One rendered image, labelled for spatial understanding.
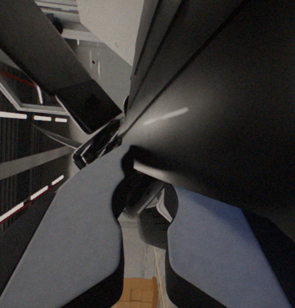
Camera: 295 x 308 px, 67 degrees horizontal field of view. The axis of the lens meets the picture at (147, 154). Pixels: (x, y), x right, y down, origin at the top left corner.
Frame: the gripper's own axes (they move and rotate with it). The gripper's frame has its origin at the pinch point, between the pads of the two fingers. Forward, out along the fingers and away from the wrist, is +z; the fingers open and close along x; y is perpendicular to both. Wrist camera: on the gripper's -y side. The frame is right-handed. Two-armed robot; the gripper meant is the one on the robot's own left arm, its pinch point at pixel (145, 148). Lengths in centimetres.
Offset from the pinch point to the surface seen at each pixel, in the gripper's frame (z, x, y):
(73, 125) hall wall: 1079, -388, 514
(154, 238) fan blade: 22.3, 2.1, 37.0
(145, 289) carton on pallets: 356, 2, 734
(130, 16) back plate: 43.9, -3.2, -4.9
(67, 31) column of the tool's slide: 80, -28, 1
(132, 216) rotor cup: 9.0, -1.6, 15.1
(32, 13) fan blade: 28.3, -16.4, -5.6
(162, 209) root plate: 11.1, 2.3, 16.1
